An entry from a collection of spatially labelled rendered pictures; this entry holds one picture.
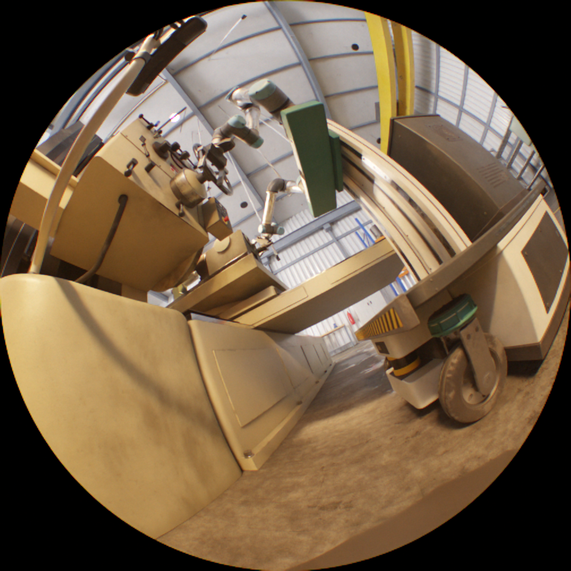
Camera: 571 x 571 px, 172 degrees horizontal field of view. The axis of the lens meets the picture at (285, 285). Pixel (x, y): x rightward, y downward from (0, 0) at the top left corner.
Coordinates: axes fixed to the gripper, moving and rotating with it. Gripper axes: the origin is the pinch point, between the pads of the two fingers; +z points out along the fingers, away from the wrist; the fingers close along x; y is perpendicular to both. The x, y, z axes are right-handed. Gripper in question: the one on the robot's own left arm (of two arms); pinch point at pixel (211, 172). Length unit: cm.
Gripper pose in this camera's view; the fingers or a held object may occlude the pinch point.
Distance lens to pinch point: 86.7
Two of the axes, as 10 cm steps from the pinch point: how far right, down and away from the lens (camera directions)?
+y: -9.4, 1.0, 3.1
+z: 0.5, 9.9, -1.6
